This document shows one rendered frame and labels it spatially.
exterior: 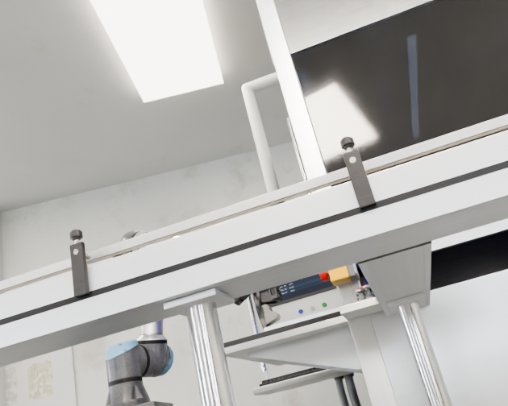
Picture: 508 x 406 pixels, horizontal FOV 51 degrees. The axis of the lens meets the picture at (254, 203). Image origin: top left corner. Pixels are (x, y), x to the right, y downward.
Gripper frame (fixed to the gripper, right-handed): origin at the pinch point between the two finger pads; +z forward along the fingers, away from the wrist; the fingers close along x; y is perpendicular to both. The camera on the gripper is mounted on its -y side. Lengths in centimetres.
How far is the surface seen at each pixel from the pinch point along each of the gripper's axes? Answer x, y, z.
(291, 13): -12, 38, -105
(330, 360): -2.4, 18.2, 13.9
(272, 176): 95, -2, -97
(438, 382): -34, 46, 27
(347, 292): -12.4, 29.6, -2.6
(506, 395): -12, 61, 33
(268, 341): -10.9, 3.0, 5.3
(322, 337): -2.4, 17.6, 6.7
